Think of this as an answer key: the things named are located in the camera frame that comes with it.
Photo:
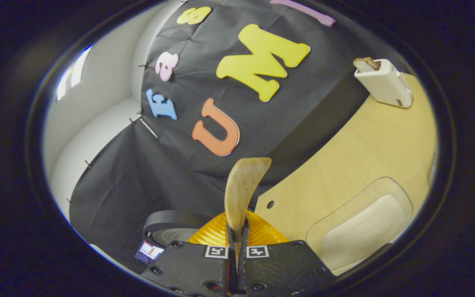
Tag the white toaster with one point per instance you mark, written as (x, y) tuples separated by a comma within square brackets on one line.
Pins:
[(384, 86)]

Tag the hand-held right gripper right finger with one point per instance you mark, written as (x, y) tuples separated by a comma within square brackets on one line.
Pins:
[(283, 268)]

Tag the wooden spoon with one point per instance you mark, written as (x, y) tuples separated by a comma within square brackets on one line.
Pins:
[(241, 185)]

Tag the computer monitor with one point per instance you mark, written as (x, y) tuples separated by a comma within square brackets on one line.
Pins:
[(149, 252)]

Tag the black backdrop cloth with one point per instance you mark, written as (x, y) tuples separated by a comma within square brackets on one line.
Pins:
[(188, 177)]

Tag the clear container of rice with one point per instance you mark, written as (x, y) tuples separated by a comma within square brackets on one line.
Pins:
[(361, 231)]

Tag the bread slice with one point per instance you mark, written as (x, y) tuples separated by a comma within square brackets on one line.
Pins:
[(365, 63)]

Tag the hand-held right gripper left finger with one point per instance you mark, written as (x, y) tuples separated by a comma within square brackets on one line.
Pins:
[(192, 268)]

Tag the black and silver rice cooker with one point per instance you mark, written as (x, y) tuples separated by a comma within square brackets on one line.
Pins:
[(167, 227)]

